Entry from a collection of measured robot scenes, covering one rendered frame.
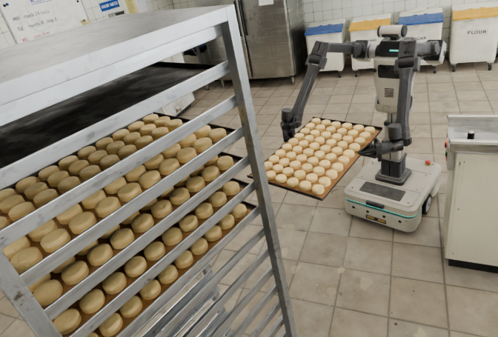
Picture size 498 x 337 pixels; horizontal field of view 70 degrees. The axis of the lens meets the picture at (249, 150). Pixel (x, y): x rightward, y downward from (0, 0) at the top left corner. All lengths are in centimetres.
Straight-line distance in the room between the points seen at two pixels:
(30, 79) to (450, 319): 225
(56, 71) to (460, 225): 217
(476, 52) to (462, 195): 358
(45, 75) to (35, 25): 438
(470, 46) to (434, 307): 388
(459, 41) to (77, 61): 522
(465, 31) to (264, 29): 262
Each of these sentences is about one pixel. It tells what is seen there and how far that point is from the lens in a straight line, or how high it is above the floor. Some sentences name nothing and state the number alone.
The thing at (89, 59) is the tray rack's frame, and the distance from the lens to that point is 66.
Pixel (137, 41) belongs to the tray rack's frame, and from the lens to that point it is 71.
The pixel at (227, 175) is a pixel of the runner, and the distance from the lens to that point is 96.
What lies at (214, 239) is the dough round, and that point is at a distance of 105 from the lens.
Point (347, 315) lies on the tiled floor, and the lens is 235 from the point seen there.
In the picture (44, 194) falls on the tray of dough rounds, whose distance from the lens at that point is 97.
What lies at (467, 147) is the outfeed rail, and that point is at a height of 87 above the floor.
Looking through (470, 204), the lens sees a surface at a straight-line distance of 230.
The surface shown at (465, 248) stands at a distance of 251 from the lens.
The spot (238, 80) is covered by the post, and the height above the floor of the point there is 165.
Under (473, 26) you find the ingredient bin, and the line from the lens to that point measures 553.
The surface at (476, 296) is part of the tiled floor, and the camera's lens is 254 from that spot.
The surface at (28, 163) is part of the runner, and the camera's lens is 68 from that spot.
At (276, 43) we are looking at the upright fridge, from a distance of 550.
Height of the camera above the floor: 191
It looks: 29 degrees down
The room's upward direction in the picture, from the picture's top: 12 degrees counter-clockwise
